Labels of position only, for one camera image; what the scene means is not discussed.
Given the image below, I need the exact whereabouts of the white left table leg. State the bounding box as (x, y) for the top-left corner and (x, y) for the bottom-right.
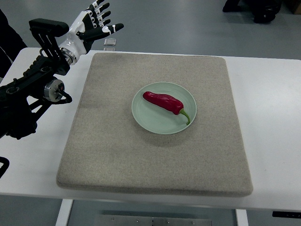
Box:
(55, 199), (73, 226)

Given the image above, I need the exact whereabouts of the grey metal base plate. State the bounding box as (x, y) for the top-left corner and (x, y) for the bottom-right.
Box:
(94, 214), (212, 226)

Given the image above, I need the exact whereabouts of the person in black trousers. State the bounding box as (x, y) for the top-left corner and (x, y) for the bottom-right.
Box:
(0, 10), (27, 79)

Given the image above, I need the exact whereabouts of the white right table leg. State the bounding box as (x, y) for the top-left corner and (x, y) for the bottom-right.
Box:
(235, 209), (249, 226)

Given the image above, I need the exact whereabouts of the beige felt mat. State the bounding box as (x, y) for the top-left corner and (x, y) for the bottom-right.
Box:
(56, 52), (253, 197)

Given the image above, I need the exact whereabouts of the black table control panel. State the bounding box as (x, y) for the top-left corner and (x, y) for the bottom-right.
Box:
(272, 211), (301, 218)

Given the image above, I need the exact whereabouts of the brown cardboard box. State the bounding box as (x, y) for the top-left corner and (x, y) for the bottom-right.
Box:
(291, 0), (301, 15)

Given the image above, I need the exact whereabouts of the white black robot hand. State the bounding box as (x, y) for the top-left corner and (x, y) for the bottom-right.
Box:
(59, 0), (124, 65)

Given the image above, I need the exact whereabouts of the light green plate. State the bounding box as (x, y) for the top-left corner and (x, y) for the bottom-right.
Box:
(131, 82), (197, 135)

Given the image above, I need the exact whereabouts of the white table leg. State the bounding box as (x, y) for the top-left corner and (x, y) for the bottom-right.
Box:
(235, 209), (249, 226)
(55, 199), (73, 226)

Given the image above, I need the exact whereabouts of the red pepper green stem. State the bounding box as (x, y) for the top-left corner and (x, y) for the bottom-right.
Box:
(143, 91), (191, 125)

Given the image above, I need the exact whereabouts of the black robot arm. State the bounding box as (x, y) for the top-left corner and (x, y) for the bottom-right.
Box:
(0, 18), (72, 140)

